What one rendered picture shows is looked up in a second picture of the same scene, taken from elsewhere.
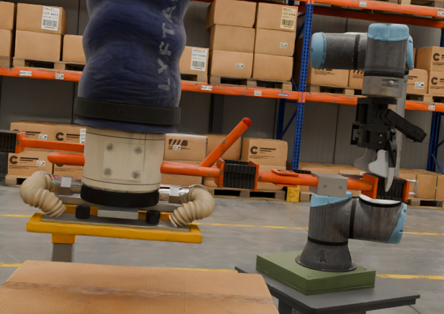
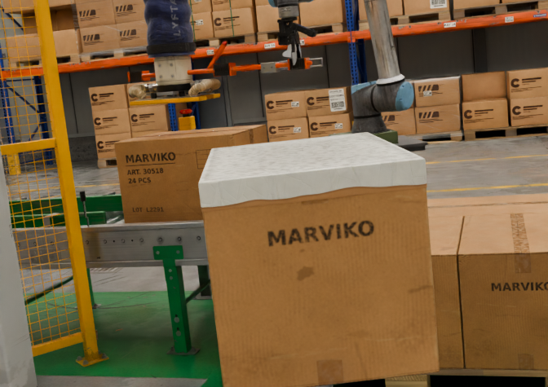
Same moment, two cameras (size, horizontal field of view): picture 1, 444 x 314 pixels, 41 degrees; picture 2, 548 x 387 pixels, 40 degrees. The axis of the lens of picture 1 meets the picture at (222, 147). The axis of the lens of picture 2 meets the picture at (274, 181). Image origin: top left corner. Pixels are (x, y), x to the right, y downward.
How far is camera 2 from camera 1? 244 cm
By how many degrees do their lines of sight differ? 25
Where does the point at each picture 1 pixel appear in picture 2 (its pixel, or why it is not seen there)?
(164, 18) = (171, 3)
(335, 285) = not seen: hidden behind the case
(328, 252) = (361, 122)
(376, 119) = (286, 29)
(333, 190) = (269, 69)
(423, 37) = not seen: outside the picture
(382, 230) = (389, 101)
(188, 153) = (440, 97)
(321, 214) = (354, 98)
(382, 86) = (282, 12)
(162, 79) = (174, 31)
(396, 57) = not seen: outside the picture
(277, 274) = not seen: hidden behind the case
